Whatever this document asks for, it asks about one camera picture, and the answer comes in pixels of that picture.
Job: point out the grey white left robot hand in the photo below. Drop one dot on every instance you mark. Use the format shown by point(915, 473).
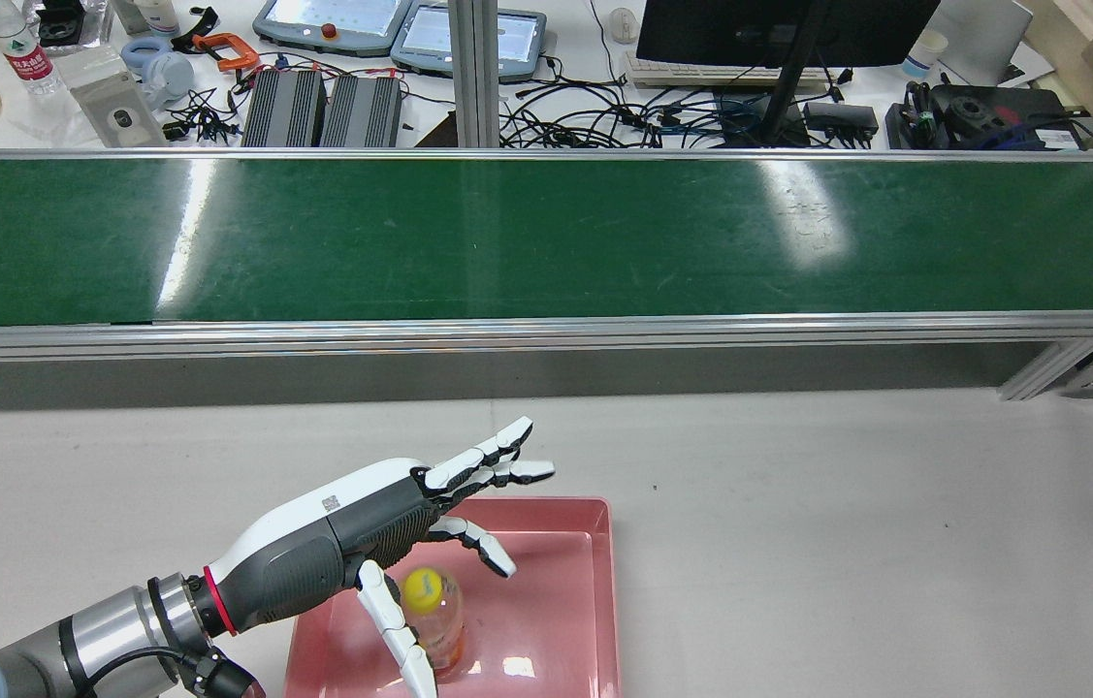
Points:
point(313, 557)

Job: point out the yellow capped drink bottle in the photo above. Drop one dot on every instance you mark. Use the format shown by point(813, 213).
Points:
point(444, 620)

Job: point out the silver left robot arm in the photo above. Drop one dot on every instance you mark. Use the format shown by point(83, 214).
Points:
point(110, 625)

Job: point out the pink plastic tray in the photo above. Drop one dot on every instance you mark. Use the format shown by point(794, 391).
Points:
point(546, 601)

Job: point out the black machine part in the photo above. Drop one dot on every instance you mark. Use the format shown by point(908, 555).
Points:
point(992, 116)

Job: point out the green conveyor belt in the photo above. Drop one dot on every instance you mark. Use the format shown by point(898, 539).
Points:
point(546, 242)
point(546, 334)

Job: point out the silver laptop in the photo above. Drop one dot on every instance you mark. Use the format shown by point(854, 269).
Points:
point(987, 34)

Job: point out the blue striped paper cup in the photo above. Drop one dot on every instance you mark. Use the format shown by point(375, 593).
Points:
point(924, 53)

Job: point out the black ribbed power box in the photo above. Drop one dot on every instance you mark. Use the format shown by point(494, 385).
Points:
point(282, 109)
point(362, 111)

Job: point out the grey box in plastic bag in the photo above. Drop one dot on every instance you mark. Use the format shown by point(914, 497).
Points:
point(119, 116)

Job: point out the black Huawei monitor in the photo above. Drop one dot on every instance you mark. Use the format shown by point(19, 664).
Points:
point(779, 29)

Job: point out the pale blue headphones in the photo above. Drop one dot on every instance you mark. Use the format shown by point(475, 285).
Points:
point(168, 73)

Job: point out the orange clamp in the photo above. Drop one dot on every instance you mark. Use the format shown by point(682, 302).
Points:
point(236, 48)

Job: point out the white keyboard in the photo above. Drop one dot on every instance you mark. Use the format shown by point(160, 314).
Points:
point(691, 73)

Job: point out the grey teach pendant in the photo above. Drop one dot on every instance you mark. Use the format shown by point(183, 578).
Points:
point(333, 24)
point(468, 44)

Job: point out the white jar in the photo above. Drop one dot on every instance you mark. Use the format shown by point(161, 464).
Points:
point(156, 15)

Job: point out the clear water bottle red label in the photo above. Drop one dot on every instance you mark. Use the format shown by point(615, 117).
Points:
point(27, 58)

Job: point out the clear box with black item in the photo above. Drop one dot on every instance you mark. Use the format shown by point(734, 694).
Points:
point(66, 19)

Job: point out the white computer mouse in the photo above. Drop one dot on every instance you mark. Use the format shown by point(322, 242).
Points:
point(624, 24)

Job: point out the aluminium profile post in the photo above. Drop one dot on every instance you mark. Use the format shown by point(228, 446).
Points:
point(474, 78)

